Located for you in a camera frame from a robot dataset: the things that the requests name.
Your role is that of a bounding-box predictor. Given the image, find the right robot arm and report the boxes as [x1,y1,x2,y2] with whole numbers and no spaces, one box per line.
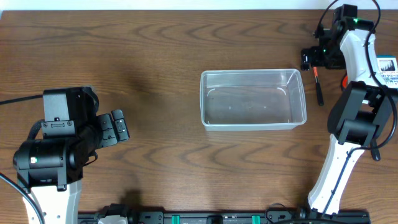
[301,4,397,218]

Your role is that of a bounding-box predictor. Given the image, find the small hammer with black grip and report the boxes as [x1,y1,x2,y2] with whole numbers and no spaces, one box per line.
[313,67,324,106]

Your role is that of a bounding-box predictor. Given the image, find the left black cable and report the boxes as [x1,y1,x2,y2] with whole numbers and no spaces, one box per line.
[0,95,46,224]

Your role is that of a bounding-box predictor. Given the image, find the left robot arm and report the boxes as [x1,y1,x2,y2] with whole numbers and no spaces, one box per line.
[13,86,129,223]

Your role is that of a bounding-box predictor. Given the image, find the black yellow screwdriver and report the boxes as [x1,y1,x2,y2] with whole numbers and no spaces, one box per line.
[371,141,381,161]

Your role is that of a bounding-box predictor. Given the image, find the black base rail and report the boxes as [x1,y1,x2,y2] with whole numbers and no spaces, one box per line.
[77,204,371,224]

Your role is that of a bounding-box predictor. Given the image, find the red handled pliers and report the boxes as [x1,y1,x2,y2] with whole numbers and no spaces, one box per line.
[340,74,348,91]

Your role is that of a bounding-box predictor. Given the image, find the blue and white box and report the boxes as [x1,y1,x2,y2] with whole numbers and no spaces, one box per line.
[377,55,397,88]

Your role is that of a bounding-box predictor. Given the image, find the clear plastic storage container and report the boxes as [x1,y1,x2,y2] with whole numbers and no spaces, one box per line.
[200,68,307,131]

